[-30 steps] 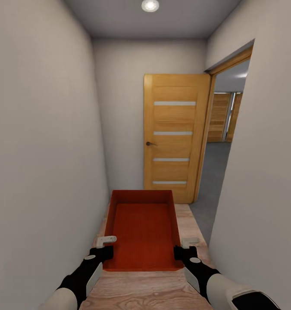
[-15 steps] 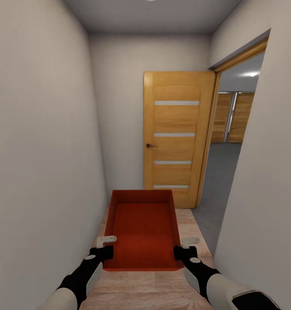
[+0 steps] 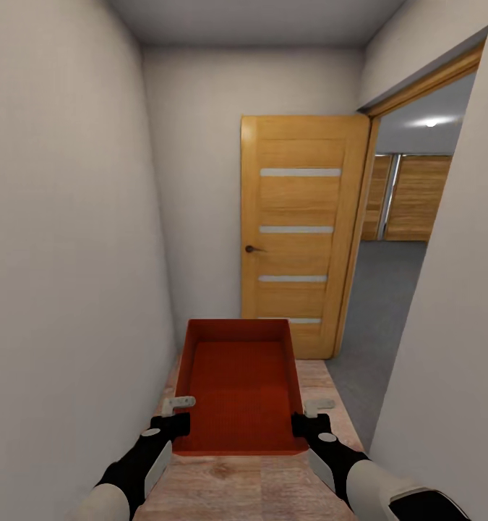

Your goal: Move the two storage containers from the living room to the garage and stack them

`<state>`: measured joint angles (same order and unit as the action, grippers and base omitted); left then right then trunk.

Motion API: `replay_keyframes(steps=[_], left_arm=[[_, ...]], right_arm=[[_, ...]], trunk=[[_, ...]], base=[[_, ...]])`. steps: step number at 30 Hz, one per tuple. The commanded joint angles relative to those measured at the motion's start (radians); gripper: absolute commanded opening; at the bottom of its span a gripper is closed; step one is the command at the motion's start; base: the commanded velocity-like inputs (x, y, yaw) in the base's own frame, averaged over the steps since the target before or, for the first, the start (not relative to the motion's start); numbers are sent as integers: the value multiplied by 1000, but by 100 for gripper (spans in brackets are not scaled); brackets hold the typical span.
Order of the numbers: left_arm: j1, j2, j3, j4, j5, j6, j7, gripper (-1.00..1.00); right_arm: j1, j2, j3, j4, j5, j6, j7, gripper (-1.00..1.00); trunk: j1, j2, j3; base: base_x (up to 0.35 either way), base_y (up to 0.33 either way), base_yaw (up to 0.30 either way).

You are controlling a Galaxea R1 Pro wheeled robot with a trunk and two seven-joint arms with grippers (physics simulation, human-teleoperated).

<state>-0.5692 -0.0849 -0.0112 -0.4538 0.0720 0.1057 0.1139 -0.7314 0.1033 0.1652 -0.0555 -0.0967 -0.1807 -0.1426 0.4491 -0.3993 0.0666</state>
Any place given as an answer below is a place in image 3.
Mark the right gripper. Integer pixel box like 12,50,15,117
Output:
291,413,331,440

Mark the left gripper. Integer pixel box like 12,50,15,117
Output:
150,412,190,438

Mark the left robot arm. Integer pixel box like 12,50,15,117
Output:
59,396,196,521

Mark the storage box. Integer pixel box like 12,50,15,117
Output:
172,319,309,457

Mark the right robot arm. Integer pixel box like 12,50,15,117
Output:
291,398,473,521

